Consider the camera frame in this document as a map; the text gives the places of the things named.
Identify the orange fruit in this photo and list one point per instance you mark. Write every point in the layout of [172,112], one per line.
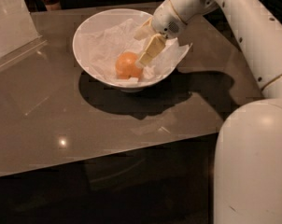
[125,66]

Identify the white ceramic bowl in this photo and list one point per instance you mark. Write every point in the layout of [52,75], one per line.
[107,19]

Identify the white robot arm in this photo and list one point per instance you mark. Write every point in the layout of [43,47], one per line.
[248,156]

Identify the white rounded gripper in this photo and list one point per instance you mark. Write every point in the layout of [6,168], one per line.
[166,21]

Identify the crumpled white paper liner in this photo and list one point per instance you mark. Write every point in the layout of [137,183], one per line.
[97,53]

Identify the clear acrylic sign holder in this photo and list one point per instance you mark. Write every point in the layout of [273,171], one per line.
[17,30]

